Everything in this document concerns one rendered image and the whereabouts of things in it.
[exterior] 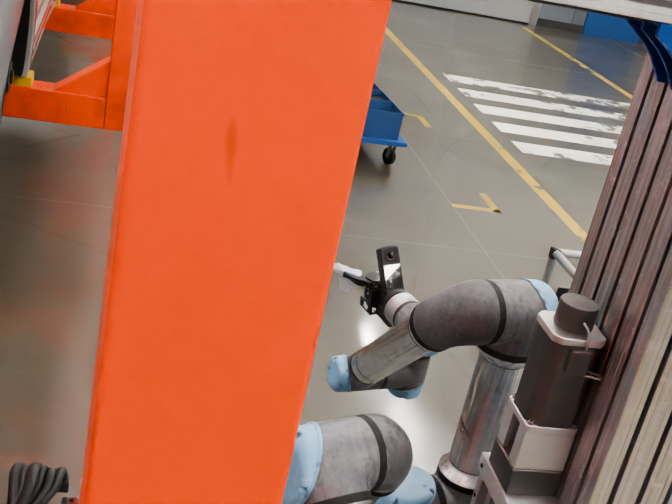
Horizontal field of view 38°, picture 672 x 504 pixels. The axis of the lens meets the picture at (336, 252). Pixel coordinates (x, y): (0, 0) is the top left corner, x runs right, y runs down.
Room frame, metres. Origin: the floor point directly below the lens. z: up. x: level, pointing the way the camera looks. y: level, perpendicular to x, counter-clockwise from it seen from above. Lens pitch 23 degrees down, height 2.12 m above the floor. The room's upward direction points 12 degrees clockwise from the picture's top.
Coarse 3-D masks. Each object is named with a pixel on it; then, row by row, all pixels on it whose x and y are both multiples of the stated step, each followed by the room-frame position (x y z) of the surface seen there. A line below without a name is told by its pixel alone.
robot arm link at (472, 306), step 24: (456, 288) 1.54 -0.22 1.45; (480, 288) 1.53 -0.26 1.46; (432, 312) 1.52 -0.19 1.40; (456, 312) 1.50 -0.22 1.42; (480, 312) 1.50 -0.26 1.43; (384, 336) 1.64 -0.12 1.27; (408, 336) 1.57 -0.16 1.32; (432, 336) 1.51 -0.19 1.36; (456, 336) 1.50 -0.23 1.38; (480, 336) 1.50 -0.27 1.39; (336, 360) 1.73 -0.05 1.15; (360, 360) 1.69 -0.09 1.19; (384, 360) 1.63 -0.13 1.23; (408, 360) 1.60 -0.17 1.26; (336, 384) 1.71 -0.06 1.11; (360, 384) 1.71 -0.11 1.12; (384, 384) 1.75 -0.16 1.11
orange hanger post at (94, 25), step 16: (96, 0) 6.50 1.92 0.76; (112, 0) 6.53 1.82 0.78; (64, 16) 6.43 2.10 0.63; (80, 16) 6.46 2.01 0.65; (96, 16) 6.49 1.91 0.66; (112, 16) 6.52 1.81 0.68; (64, 32) 6.44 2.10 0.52; (80, 32) 6.46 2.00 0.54; (96, 32) 6.49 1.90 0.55; (112, 32) 6.52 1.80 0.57
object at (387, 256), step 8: (384, 248) 1.96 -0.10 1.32; (392, 248) 1.97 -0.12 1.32; (384, 256) 1.96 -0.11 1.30; (392, 256) 1.96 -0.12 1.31; (384, 264) 1.95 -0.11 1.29; (392, 264) 1.96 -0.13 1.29; (400, 264) 1.96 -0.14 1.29; (384, 272) 1.94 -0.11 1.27; (392, 272) 1.95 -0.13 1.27; (400, 272) 1.96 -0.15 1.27; (384, 280) 1.93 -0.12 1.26; (392, 280) 1.94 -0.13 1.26; (400, 280) 1.95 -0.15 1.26; (384, 288) 1.93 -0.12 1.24; (392, 288) 1.93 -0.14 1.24; (400, 288) 1.94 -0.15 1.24; (384, 296) 1.93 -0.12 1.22
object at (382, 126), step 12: (372, 96) 7.20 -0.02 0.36; (384, 96) 7.17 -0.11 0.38; (372, 108) 6.93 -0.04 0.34; (384, 108) 6.96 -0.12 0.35; (396, 108) 6.87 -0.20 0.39; (372, 120) 6.66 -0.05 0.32; (384, 120) 6.68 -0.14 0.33; (396, 120) 6.71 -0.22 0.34; (372, 132) 6.66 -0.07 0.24; (384, 132) 6.69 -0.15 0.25; (396, 132) 6.72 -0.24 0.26; (384, 144) 6.64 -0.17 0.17; (396, 144) 6.67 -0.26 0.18; (384, 156) 6.78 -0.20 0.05
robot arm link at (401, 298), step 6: (396, 294) 1.89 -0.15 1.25; (402, 294) 1.89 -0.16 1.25; (408, 294) 1.90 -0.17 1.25; (390, 300) 1.88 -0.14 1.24; (396, 300) 1.88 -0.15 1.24; (402, 300) 1.87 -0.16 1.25; (408, 300) 1.87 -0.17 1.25; (414, 300) 1.88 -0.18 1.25; (390, 306) 1.87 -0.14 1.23; (396, 306) 1.86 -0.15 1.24; (384, 312) 1.88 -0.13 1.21; (390, 312) 1.86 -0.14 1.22; (390, 318) 1.86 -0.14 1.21
